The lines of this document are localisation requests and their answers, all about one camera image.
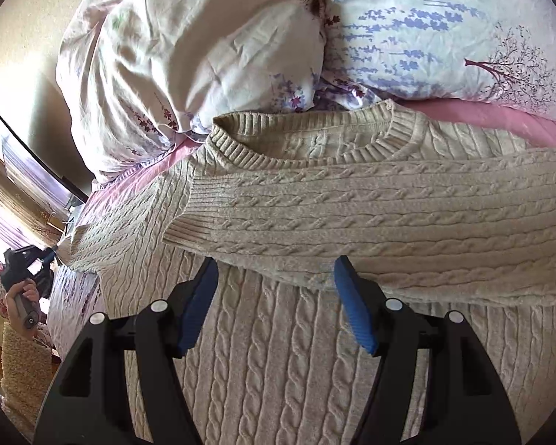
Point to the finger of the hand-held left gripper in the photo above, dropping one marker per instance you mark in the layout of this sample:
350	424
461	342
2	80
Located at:
49	255

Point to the person's left hand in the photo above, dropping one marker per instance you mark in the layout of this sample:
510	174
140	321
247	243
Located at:
15	301

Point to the pale floral pillow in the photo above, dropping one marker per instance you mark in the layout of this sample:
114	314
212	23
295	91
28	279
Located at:
167	55

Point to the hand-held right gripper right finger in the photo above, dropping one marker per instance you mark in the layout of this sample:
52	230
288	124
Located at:
354	306

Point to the person's left forearm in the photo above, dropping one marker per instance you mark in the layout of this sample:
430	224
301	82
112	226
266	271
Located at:
25	366

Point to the pink floral duvet cover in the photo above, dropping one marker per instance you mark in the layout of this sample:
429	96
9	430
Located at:
74	301

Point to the floral pillow with tree print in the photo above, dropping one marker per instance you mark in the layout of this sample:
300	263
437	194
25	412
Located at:
435	23

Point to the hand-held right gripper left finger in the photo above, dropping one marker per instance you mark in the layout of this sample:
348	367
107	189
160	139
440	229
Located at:
195	308

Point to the dark flat screen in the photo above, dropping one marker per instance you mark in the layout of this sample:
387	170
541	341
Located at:
37	167

